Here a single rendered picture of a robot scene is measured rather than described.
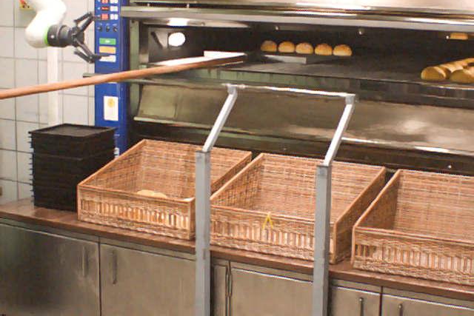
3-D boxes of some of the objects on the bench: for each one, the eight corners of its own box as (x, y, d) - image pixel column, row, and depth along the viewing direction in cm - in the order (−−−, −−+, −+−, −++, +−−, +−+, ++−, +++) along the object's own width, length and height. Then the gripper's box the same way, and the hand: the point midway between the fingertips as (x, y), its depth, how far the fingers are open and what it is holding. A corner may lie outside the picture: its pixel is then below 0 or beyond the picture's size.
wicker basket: (144, 198, 445) (144, 138, 441) (253, 215, 417) (254, 151, 413) (75, 220, 404) (73, 155, 400) (190, 241, 376) (190, 170, 372)
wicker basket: (259, 217, 416) (261, 152, 411) (385, 234, 388) (388, 166, 384) (198, 243, 374) (198, 172, 369) (335, 266, 347) (338, 189, 342)
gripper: (71, 4, 389) (113, 5, 378) (71, 66, 393) (113, 69, 382) (58, 4, 382) (101, 6, 372) (59, 68, 386) (101, 71, 376)
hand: (105, 38), depth 377 cm, fingers open, 13 cm apart
